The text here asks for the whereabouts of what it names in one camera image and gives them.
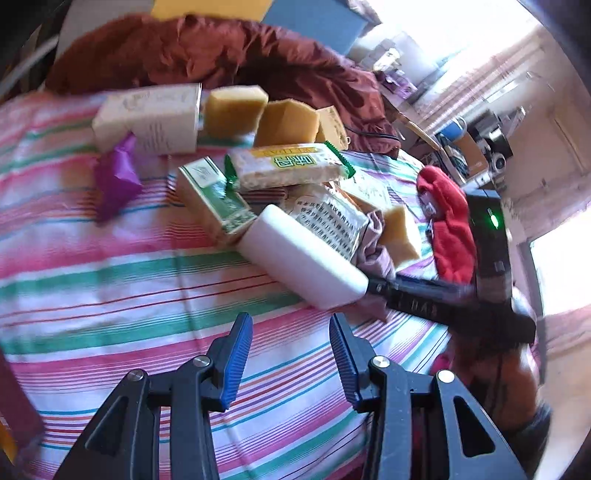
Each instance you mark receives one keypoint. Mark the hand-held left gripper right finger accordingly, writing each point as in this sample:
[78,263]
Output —
[344,355]

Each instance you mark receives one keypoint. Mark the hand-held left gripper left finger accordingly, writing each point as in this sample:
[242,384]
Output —
[235,355]

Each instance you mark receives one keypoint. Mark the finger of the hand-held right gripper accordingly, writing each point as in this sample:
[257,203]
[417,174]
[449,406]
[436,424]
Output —
[381,288]

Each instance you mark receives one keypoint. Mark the pink cloth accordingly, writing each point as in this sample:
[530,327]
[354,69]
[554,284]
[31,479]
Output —
[376,258]

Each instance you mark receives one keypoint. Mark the white foam block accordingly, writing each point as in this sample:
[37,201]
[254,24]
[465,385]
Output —
[300,258]

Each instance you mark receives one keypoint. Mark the orange and white snack packet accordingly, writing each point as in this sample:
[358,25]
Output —
[323,217]

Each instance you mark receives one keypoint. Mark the tan cardboard box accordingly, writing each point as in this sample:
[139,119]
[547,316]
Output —
[330,127]

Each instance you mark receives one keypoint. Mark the purple packet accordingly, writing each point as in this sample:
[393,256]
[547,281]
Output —
[115,175]

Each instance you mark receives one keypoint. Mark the red cloth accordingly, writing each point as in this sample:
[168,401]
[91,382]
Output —
[450,230]

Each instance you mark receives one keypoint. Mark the yellow sponge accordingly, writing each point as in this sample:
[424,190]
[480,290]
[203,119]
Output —
[400,235]
[233,110]
[284,122]

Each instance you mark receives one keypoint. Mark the open cardboard box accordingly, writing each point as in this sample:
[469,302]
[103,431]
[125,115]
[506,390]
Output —
[473,157]

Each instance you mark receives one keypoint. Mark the magenta garment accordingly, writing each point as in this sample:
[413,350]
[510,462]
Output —
[444,364]

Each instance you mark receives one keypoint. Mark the silver appliance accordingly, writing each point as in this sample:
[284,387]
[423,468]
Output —
[496,141]

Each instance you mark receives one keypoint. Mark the blue container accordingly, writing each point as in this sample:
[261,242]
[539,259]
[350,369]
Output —
[455,127]

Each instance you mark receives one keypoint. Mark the wooden nightstand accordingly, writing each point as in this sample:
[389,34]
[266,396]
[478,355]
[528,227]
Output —
[415,127]

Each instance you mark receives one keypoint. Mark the striped bedsheet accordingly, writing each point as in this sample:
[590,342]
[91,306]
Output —
[115,286]

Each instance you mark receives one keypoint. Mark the green-ended cracker packet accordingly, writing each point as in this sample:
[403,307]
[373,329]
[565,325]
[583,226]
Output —
[286,168]

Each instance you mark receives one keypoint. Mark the green and tan box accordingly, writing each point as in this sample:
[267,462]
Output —
[207,198]

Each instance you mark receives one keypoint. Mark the purple packets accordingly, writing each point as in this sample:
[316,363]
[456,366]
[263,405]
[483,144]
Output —
[397,85]

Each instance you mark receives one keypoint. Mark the small white boxes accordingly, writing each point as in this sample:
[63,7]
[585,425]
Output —
[383,53]

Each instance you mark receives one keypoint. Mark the dark red object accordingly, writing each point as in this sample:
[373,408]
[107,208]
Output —
[18,406]

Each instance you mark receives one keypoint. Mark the cream carton box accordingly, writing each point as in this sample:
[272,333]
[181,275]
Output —
[152,120]

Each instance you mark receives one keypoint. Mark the grey yellow blue headboard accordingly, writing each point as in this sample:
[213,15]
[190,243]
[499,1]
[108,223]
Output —
[314,23]

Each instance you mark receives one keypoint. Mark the maroon jacket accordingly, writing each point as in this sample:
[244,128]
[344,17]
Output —
[231,50]

